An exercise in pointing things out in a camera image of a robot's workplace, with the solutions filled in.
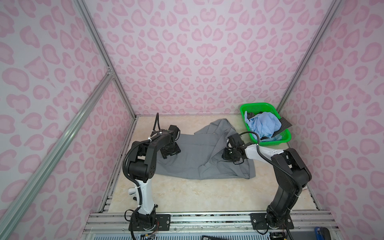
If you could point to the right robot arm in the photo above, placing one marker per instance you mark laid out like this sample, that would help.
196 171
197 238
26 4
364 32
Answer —
291 173

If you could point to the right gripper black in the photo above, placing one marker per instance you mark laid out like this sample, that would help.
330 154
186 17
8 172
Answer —
225 156

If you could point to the black shirt in basket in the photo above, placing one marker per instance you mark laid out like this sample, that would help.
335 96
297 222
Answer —
283 124

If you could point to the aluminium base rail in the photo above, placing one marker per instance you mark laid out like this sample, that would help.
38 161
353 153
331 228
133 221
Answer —
243 225

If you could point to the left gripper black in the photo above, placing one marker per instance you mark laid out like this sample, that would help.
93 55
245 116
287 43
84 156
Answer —
165 154

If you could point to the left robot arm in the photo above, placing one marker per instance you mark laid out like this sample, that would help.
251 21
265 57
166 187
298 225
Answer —
139 167

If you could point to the green plastic basket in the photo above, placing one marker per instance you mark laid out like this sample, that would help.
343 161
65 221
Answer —
263 120

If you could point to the light blue shirt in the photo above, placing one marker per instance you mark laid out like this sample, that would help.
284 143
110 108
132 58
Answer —
262 124

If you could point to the grey long sleeve shirt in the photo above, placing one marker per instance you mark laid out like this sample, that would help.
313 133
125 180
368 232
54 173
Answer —
201 156

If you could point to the blue tool at edge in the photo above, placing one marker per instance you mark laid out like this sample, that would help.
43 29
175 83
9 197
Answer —
322 233

